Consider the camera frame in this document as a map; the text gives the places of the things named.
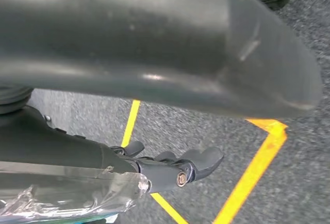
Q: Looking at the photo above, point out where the clear plastic camera guard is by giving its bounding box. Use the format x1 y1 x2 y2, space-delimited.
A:
0 161 151 224

